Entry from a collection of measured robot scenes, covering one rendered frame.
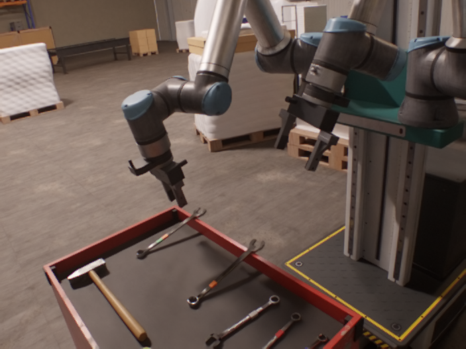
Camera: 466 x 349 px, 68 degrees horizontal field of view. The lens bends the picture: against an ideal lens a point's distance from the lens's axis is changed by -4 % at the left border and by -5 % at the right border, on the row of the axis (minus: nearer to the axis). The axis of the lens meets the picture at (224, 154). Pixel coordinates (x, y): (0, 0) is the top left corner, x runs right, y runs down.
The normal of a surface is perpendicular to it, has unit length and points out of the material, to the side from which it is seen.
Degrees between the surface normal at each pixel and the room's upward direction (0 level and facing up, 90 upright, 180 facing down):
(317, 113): 66
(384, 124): 90
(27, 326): 0
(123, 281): 0
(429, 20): 90
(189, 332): 0
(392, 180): 90
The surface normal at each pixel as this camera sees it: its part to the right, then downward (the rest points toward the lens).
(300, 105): -0.84, -0.13
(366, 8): -0.33, 0.20
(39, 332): -0.10, -0.92
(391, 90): -0.81, 0.29
